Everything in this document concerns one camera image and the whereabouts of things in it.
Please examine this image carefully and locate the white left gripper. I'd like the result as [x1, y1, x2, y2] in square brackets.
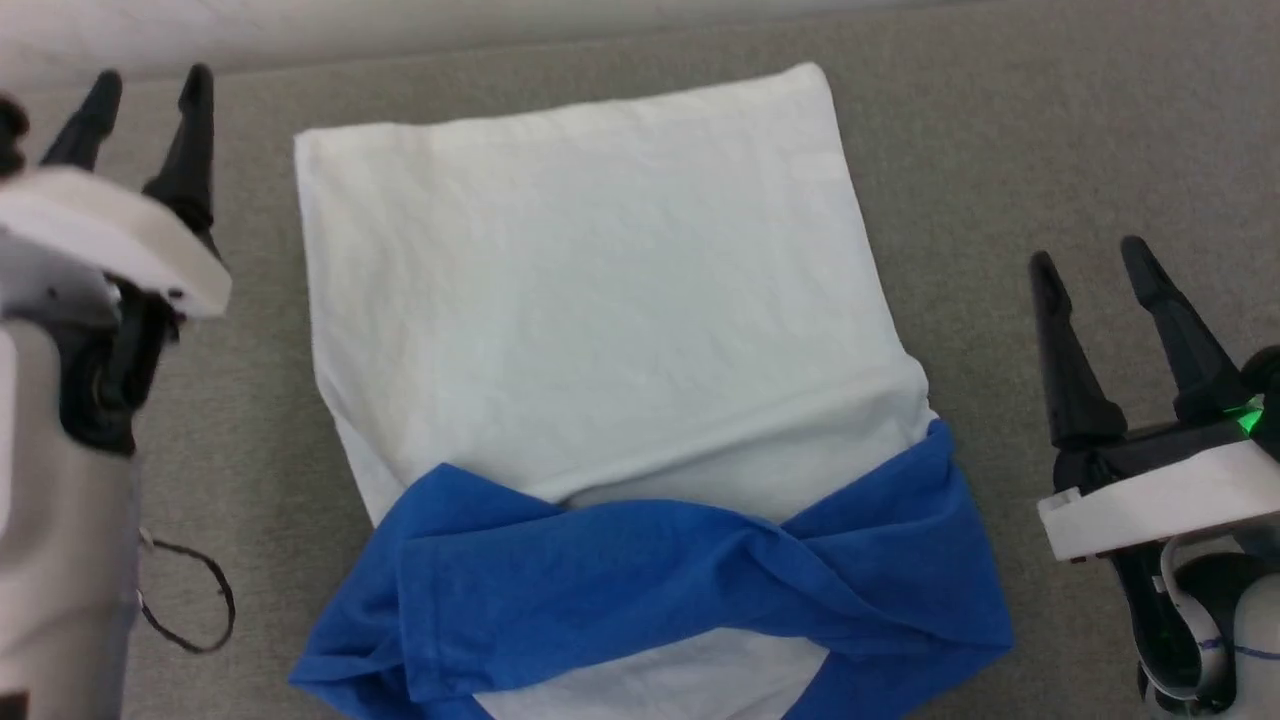
[0, 62, 234, 321]

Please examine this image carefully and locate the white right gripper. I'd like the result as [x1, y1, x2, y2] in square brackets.
[1029, 235, 1280, 563]

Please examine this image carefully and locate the blue and white t-shirt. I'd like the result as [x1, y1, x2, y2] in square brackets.
[288, 62, 1017, 720]

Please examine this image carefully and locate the grey fabric sofa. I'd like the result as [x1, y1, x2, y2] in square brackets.
[0, 0, 1280, 720]

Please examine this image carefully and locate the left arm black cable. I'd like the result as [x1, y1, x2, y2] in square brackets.
[134, 530, 237, 656]

